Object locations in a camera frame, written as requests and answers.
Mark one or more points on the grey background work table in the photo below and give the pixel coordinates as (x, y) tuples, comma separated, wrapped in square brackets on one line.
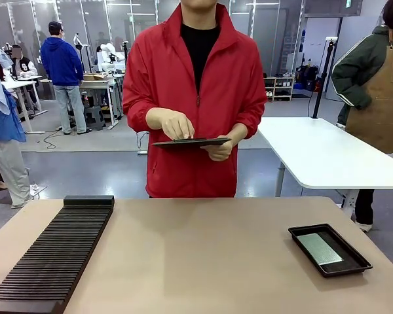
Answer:
[(96, 85)]

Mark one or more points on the black plastic tray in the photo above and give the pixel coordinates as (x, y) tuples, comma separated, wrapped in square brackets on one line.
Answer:
[(355, 263)]

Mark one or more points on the white rounded table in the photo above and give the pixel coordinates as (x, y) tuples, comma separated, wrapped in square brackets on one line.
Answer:
[(314, 153)]

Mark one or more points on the wooden shoe shelf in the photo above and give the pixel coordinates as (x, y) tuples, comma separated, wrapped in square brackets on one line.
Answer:
[(280, 88)]

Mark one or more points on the grey step stool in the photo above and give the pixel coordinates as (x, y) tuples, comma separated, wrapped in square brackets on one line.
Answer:
[(94, 118)]

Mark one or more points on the white background desk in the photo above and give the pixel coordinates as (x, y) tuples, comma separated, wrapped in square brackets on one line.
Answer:
[(23, 85)]

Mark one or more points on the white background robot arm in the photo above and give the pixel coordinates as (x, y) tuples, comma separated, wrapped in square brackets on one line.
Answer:
[(108, 54)]

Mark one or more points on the person's left hand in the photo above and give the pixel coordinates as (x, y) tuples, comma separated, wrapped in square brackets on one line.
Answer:
[(224, 152)]

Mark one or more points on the person's left forearm red sleeve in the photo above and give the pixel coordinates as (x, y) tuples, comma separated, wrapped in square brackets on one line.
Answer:
[(253, 117)]

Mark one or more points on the brown cardboard box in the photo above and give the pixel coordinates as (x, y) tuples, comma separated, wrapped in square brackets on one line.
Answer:
[(95, 77)]

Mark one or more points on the black slotted PCB rack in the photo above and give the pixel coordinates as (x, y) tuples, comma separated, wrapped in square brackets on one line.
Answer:
[(52, 248)]

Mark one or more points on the black equipment bags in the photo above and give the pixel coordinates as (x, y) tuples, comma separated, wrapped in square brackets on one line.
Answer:
[(309, 76)]

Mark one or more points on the person's right hand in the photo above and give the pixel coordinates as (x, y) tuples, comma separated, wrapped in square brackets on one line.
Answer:
[(173, 122)]

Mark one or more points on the person in blue hoodie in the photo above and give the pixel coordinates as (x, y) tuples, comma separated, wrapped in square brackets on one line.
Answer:
[(60, 62)]

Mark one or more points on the person in red jacket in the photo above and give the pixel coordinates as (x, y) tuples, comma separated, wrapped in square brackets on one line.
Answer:
[(170, 75)]

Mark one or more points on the seated person in varsity jacket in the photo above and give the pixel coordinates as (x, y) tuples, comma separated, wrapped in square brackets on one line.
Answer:
[(23, 64)]

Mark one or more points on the black pole with white head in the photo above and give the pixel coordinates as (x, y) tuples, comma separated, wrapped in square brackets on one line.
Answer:
[(322, 81)]

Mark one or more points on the black clipboard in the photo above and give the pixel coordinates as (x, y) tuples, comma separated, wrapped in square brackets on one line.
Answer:
[(183, 144)]

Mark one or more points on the person's right forearm red sleeve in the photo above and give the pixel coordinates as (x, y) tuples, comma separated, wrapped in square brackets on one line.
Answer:
[(134, 114)]

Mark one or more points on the person in brown apron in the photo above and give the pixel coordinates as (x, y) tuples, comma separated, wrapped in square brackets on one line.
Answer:
[(380, 98)]

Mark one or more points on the person in light blue cloth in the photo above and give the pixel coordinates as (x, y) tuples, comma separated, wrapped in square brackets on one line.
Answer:
[(6, 157)]

